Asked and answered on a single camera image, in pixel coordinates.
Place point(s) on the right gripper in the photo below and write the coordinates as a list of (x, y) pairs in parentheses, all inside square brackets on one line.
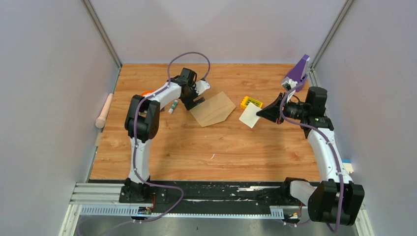
[(271, 112)]

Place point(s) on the wooden rolling pin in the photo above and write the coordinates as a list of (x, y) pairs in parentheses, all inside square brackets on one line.
[(101, 119)]

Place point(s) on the purple plastic stand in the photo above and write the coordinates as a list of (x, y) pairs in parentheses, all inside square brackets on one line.
[(299, 71)]

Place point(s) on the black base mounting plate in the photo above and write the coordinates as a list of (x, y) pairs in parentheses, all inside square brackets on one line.
[(236, 197)]

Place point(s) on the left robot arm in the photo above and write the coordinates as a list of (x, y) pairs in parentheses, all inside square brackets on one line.
[(142, 122)]

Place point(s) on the letter paper sheet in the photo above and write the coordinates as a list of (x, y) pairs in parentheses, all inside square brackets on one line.
[(249, 116)]

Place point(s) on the brown paper envelope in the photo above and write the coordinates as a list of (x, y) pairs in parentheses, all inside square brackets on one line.
[(213, 110)]

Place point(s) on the orange toy track loop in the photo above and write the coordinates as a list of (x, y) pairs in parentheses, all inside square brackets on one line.
[(146, 93)]

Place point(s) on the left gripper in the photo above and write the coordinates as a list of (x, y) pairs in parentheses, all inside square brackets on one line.
[(190, 104)]

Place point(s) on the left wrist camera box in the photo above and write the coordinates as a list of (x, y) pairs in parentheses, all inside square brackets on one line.
[(201, 87)]

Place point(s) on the white blue toy brick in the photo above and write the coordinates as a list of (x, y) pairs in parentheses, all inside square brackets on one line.
[(347, 165)]

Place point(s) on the yellow toy window brick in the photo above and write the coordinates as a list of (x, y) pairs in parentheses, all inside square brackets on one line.
[(247, 100)]

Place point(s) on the white green glue stick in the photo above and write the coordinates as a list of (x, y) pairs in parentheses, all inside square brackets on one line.
[(173, 106)]

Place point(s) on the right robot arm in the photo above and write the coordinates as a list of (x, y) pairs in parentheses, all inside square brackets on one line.
[(337, 199)]

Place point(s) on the slotted cable duct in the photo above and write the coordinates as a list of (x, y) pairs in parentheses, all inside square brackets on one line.
[(98, 210)]

